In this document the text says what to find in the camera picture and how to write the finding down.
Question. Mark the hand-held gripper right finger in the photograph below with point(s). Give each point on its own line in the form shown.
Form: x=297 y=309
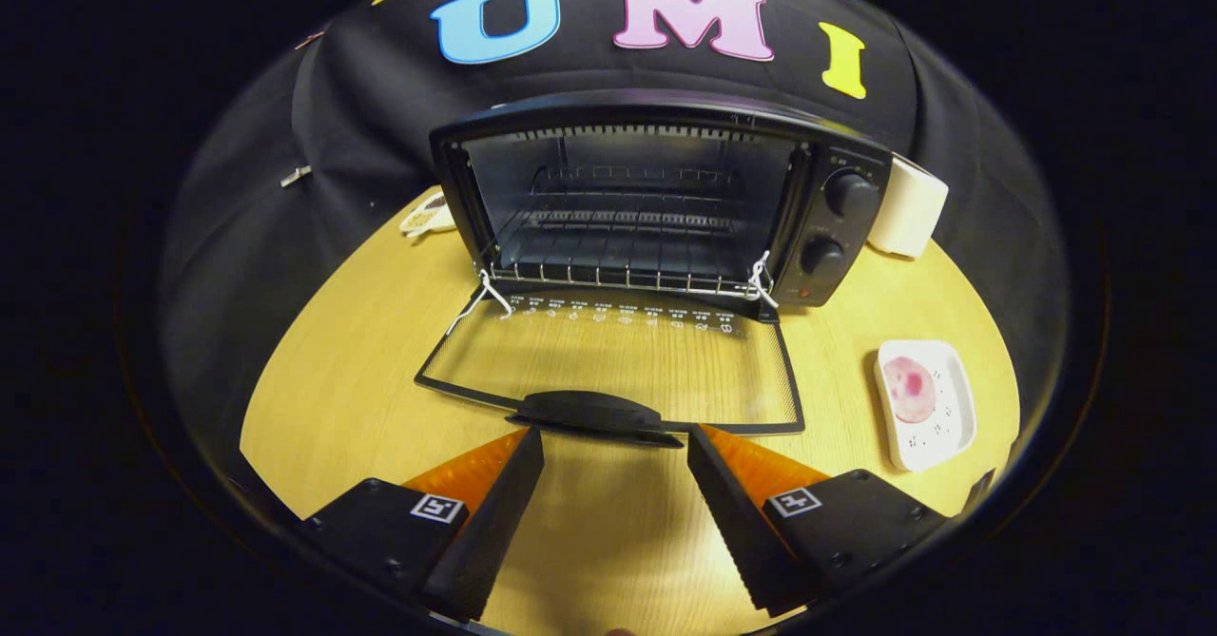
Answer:
x=737 y=522

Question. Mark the pink ham slice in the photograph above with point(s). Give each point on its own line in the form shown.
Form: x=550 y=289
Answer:
x=910 y=391

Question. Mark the pink cloth clip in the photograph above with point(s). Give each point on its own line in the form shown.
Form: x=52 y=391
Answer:
x=309 y=40

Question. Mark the black backdrop cloth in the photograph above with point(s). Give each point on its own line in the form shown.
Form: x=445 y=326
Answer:
x=361 y=123

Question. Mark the silver cloth clip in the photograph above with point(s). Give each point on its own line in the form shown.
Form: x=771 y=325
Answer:
x=296 y=176

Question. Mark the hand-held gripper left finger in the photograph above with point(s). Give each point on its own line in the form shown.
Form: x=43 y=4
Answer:
x=494 y=522

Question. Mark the black toaster oven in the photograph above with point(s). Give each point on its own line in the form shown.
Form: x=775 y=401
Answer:
x=856 y=227

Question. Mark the white square food plate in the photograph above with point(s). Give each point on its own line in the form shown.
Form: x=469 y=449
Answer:
x=946 y=427

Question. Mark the small white dish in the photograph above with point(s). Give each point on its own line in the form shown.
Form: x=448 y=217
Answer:
x=423 y=222

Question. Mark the white bread toaster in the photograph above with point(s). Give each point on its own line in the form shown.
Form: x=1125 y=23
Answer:
x=908 y=208

